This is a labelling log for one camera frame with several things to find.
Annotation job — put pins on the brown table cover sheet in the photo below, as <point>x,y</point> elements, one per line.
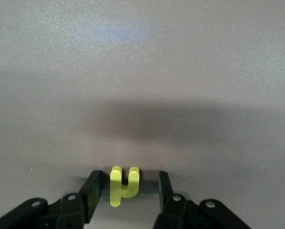
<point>61,71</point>

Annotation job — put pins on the yellow letter h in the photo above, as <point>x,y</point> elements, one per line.
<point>114,188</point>

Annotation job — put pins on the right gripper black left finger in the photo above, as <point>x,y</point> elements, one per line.
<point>73,212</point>

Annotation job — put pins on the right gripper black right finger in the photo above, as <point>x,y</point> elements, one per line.
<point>178,214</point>

